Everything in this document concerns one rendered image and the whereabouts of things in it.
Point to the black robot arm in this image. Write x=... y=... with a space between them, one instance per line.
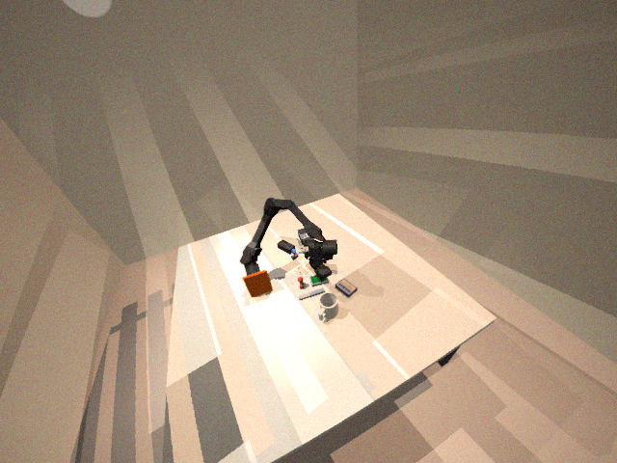
x=271 y=208

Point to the white mug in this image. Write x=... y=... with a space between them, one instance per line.
x=328 y=306

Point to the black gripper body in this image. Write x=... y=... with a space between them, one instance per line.
x=323 y=271

